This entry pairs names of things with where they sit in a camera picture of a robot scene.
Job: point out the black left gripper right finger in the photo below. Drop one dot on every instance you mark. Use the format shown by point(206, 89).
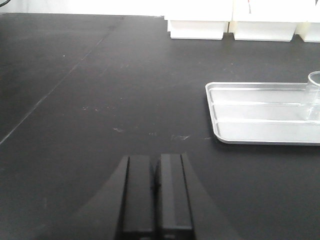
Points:
point(185, 211)

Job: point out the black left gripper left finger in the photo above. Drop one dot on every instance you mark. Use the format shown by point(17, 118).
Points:
point(123, 209)

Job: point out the clear glass beaker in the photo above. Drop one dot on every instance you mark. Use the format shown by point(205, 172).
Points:
point(309, 108)

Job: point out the silver metal tray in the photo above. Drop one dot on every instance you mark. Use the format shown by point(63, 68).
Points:
point(263, 113)

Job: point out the white bin left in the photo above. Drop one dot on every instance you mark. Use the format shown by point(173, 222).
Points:
point(198, 19)

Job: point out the white bin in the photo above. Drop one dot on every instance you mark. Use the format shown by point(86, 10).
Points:
point(267, 20)
point(308, 29)
point(198, 19)

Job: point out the white bin middle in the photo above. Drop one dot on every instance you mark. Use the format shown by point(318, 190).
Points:
point(267, 20)

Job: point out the white bin right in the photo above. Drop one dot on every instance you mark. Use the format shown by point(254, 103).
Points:
point(308, 29)

